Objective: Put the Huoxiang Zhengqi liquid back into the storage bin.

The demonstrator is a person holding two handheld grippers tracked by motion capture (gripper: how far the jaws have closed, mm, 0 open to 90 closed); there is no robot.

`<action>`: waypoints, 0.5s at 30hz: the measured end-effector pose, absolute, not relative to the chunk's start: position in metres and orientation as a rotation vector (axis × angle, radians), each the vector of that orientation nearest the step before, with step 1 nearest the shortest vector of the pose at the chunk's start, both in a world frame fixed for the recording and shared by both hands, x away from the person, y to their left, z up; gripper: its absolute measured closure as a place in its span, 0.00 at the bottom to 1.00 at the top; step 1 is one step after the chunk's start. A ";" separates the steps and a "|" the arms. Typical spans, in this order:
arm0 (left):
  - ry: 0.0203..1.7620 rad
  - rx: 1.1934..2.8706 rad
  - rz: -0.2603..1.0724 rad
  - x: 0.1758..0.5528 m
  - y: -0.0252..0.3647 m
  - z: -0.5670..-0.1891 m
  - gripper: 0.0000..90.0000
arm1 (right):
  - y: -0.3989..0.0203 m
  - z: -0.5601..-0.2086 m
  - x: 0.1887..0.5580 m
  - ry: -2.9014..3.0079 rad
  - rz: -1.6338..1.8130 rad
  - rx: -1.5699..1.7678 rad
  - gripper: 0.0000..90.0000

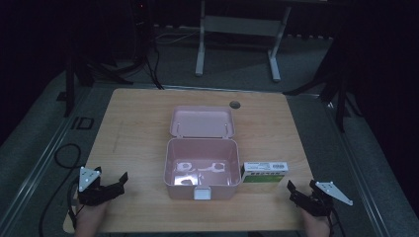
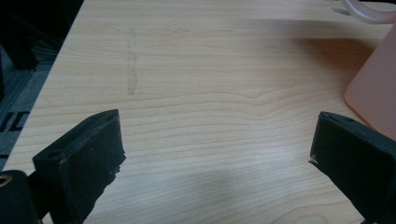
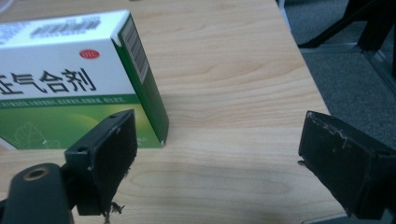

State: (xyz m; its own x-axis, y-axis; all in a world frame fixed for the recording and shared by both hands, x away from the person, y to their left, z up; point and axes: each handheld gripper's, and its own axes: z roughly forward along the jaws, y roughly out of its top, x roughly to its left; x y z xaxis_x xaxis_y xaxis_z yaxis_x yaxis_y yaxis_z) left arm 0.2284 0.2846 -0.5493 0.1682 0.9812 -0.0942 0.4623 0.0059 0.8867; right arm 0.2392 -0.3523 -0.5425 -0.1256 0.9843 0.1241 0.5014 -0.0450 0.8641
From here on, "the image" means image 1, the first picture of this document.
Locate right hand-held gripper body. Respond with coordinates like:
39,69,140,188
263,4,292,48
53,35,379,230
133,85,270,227
289,181,354,218

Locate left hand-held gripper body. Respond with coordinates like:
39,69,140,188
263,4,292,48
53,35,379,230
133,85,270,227
76,166,126,207

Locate white and green medicine box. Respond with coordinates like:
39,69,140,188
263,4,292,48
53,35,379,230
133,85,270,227
240,160,290,185

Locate pink plastic storage box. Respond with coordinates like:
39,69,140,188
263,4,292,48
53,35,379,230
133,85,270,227
163,105,241,201

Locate person's right hand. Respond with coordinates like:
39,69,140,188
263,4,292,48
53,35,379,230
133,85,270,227
301,208,333,237

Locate person's left hand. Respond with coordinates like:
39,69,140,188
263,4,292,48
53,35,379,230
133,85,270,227
74,199,111,237

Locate black metal stand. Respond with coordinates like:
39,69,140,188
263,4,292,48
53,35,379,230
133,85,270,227
282,39,365,134
55,33,136,119

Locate black cable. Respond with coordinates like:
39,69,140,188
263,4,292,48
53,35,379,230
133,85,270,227
38,142,83,237
326,206,348,237

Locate black floor cables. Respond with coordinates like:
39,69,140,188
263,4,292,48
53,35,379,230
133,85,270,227
141,45,165,91

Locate white cable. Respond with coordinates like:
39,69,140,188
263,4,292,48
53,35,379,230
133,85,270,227
153,30,203,45

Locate white metal desk frame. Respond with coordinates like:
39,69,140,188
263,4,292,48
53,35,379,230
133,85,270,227
194,0,293,83

